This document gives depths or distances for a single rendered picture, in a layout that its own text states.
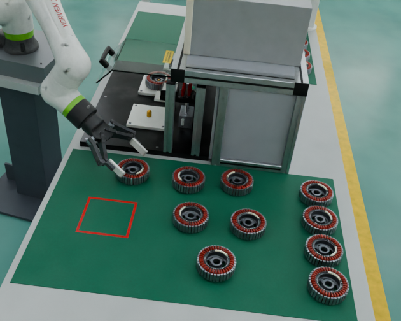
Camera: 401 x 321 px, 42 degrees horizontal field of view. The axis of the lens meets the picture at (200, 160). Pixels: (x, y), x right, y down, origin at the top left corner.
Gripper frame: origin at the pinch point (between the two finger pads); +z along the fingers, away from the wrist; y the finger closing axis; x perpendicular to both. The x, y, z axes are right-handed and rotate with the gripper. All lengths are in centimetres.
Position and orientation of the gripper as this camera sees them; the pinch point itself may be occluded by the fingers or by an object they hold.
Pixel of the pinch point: (132, 162)
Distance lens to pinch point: 179.2
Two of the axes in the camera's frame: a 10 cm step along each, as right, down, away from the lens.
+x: 5.1, -4.9, -7.0
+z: 7.2, 6.9, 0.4
